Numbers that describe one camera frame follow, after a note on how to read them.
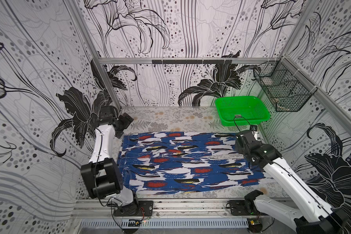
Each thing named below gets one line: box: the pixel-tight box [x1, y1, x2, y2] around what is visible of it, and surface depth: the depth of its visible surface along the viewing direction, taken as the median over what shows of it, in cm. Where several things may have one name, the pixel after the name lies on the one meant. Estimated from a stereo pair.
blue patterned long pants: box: [118, 132, 265, 195], surface depth 90 cm
